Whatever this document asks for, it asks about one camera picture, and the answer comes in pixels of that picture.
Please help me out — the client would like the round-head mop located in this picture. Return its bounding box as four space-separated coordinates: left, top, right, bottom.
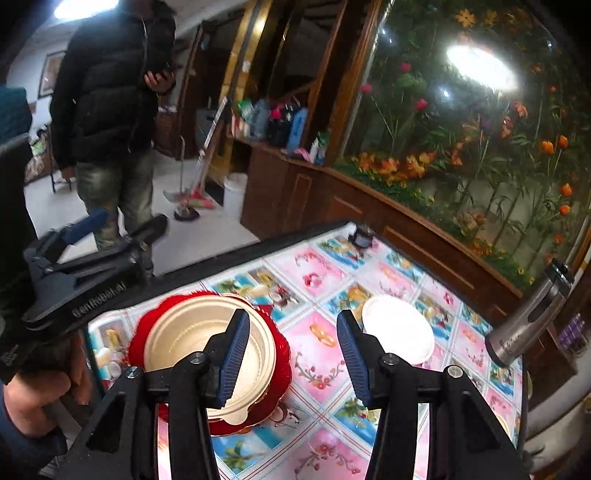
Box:
173 97 229 223

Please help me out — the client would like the flat floor mop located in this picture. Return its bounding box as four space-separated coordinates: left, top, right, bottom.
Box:
163 135 191 203

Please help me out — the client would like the small black round device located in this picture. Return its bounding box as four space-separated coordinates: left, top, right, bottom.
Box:
348 224 377 250

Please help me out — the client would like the large red plate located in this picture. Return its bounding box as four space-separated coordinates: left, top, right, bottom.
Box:
127 291 293 438

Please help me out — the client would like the pink broom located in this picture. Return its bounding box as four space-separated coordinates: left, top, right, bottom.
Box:
185 152 217 212

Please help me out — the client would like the black bottle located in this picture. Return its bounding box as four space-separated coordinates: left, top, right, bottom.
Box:
269 107 293 147

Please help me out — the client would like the blue detergent bottle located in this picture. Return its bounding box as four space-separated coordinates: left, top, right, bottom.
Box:
285 107 308 154

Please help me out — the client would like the clear blue water jug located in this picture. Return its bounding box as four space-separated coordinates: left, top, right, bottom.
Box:
250 98 271 140

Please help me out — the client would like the stainless steel thermos jug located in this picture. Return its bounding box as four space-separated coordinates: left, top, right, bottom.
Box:
485 258 575 368

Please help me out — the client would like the white plastic bucket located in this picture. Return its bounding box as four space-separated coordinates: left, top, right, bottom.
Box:
223 173 249 221

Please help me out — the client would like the wooden side cabinet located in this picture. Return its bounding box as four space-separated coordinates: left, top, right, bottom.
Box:
526 318 583 409

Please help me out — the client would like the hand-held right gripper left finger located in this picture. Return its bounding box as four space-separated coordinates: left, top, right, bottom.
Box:
55 308 252 480

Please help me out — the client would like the framed wall picture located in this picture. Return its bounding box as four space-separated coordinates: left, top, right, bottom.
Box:
38 50 66 99

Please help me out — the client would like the person's left forearm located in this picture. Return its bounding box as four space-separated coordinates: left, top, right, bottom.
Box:
0 383 71 480

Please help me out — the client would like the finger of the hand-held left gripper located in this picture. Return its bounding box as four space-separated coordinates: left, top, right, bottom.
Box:
121 213 170 253
59 209 110 246

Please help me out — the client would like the small beige bowl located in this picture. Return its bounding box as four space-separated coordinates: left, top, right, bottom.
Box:
154 305 266 411

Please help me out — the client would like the wooden cabinet counter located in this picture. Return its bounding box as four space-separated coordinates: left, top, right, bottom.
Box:
239 137 525 326

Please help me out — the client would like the large white bowl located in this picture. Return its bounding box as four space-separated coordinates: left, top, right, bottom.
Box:
361 294 435 368

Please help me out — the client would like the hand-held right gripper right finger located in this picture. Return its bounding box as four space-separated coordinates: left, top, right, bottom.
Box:
336 310 532 480

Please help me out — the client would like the person's left hand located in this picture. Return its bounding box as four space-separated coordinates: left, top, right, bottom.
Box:
4 336 94 440

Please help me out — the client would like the large beige bowl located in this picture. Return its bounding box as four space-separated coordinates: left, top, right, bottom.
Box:
142 294 279 426

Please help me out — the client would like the artificial flower display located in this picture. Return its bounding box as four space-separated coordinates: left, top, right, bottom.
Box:
332 0 591 292

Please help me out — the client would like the printed fruit tablecloth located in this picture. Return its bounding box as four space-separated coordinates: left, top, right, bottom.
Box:
87 224 528 480

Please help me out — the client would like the ceiling lamp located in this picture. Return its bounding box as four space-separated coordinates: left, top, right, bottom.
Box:
53 0 122 20

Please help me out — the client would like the white spray bottle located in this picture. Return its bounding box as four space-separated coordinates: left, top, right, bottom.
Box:
311 131 329 166

